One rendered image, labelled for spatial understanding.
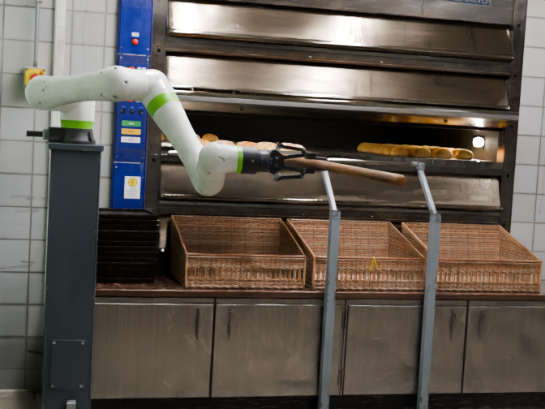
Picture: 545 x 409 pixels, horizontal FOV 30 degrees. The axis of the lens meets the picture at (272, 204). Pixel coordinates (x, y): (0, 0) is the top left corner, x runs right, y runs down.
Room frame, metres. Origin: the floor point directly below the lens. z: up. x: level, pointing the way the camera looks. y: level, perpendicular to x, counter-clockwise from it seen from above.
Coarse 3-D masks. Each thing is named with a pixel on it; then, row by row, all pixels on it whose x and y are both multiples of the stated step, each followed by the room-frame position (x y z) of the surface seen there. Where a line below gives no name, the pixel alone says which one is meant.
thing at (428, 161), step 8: (392, 160) 5.17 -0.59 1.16; (400, 160) 5.18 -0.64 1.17; (408, 160) 5.19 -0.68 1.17; (416, 160) 5.20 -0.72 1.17; (424, 160) 5.21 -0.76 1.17; (432, 160) 5.22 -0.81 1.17; (440, 160) 5.23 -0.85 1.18; (448, 160) 5.25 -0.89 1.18; (456, 160) 5.26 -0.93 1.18; (464, 160) 5.31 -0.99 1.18; (472, 168) 5.28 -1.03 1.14; (480, 168) 5.29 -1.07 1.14; (488, 168) 5.30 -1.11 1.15; (496, 168) 5.32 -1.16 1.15
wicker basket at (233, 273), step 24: (192, 216) 4.87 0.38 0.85; (192, 240) 4.84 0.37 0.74; (216, 240) 4.87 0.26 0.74; (240, 240) 4.90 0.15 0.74; (264, 240) 4.94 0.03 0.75; (288, 240) 4.81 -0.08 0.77; (192, 264) 4.41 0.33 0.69; (216, 264) 4.43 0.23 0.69; (240, 264) 4.46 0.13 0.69; (264, 264) 4.49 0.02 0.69; (288, 264) 4.52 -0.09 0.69; (216, 288) 4.44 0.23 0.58; (240, 288) 4.46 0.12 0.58; (264, 288) 4.49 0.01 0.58; (288, 288) 4.52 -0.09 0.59
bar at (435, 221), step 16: (320, 160) 4.68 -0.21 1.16; (336, 160) 4.70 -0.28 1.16; (352, 160) 4.72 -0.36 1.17; (368, 160) 4.74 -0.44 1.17; (384, 160) 4.77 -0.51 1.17; (336, 208) 4.50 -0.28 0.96; (432, 208) 4.63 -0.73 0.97; (336, 224) 4.46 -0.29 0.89; (432, 224) 4.58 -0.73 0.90; (336, 240) 4.46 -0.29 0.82; (432, 240) 4.58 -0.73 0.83; (336, 256) 4.47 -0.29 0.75; (432, 256) 4.58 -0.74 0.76; (336, 272) 4.47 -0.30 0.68; (432, 272) 4.58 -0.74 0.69; (432, 288) 4.59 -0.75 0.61; (432, 304) 4.59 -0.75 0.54; (432, 320) 4.59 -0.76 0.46; (432, 336) 4.59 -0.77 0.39; (320, 368) 4.48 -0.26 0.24; (320, 384) 4.47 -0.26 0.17; (320, 400) 4.46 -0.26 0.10
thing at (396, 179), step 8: (288, 160) 3.74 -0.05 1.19; (296, 160) 3.63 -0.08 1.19; (304, 160) 3.54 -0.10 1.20; (312, 160) 3.45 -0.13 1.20; (320, 168) 3.35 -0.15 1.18; (328, 168) 3.25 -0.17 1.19; (336, 168) 3.18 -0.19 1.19; (344, 168) 3.10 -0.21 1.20; (352, 168) 3.04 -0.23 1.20; (360, 168) 2.98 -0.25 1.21; (360, 176) 2.96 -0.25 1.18; (368, 176) 2.88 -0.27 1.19; (376, 176) 2.82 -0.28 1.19; (384, 176) 2.76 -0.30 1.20; (392, 176) 2.71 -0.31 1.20; (400, 176) 2.67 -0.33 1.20; (400, 184) 2.67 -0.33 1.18
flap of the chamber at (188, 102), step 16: (192, 96) 4.75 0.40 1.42; (240, 112) 4.99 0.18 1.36; (256, 112) 4.99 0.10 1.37; (272, 112) 4.99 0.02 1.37; (288, 112) 4.99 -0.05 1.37; (304, 112) 4.99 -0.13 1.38; (320, 112) 4.99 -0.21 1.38; (336, 112) 4.99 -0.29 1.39; (352, 112) 4.99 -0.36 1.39; (368, 112) 4.99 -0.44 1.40; (384, 112) 5.00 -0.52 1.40; (400, 112) 5.02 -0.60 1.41; (416, 112) 5.04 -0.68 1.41; (432, 112) 5.06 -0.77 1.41; (448, 112) 5.09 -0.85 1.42
